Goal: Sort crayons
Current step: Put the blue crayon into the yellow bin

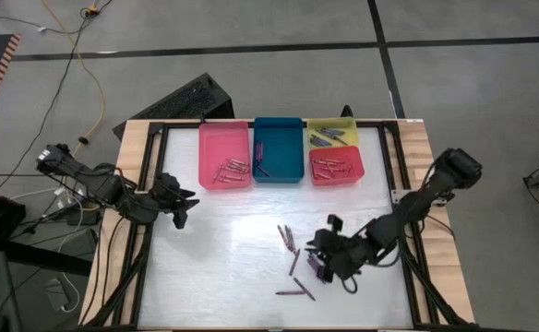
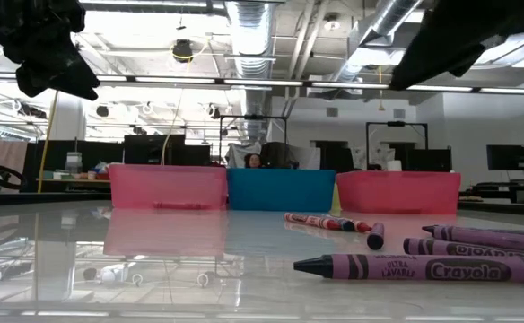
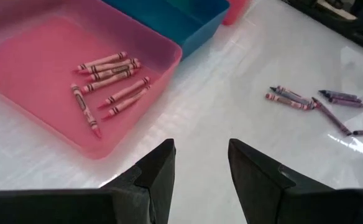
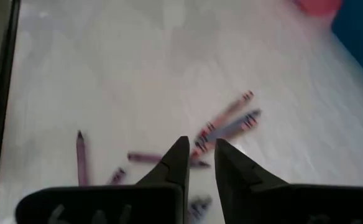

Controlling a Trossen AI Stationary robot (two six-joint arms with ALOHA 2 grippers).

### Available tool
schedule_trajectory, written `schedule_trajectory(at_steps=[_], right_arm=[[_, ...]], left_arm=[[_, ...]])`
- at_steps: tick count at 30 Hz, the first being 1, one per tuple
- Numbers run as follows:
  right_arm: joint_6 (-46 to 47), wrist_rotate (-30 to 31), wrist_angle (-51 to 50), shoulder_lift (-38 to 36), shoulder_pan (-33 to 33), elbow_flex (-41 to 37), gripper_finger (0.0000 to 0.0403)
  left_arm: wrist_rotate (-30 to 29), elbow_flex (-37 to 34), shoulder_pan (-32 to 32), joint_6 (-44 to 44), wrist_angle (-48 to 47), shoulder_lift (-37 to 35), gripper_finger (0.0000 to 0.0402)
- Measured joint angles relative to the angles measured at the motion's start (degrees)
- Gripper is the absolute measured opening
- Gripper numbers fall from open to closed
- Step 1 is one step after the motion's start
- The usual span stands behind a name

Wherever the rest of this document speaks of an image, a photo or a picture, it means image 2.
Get pale pink curtain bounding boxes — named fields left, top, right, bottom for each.
left=0, top=135, right=30, bottom=194

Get blue crayon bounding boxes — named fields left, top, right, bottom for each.
left=333, top=217, right=356, bottom=233

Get purple crayon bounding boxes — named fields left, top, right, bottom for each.
left=293, top=253, right=524, bottom=284
left=402, top=237, right=524, bottom=260
left=366, top=222, right=386, bottom=251
left=421, top=224, right=524, bottom=255

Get white cloth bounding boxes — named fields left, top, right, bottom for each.
left=223, top=141, right=264, bottom=169

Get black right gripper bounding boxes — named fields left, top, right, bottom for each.
left=389, top=0, right=524, bottom=90

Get small yellow plastic bin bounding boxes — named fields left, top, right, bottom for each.
left=331, top=182, right=342, bottom=213

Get black curved cable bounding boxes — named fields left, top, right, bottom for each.
left=0, top=160, right=27, bottom=190

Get black frame rig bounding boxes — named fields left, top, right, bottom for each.
left=365, top=119, right=430, bottom=172
left=217, top=114, right=289, bottom=168

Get silver ventilation duct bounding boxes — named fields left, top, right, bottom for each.
left=328, top=0, right=424, bottom=91
left=225, top=0, right=276, bottom=144

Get large pink plastic bin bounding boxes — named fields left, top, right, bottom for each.
left=108, top=163, right=229, bottom=211

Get clear plastic container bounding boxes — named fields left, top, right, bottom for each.
left=65, top=151, right=84, bottom=174

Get long ceiling light bar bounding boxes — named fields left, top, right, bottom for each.
left=0, top=71, right=524, bottom=96

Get black partition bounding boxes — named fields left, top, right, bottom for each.
left=22, top=134, right=213, bottom=194

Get wooden side table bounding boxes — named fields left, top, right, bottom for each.
left=36, top=177, right=110, bottom=186

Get blue plastic bin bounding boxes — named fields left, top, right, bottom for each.
left=225, top=168, right=337, bottom=213

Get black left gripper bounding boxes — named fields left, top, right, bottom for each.
left=0, top=0, right=100, bottom=100

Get small red plastic bin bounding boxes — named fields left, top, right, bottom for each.
left=336, top=170, right=462, bottom=215

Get black monitor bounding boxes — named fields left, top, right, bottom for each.
left=485, top=144, right=524, bottom=172

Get black monitor stand desk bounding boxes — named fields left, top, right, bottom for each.
left=458, top=152, right=524, bottom=206

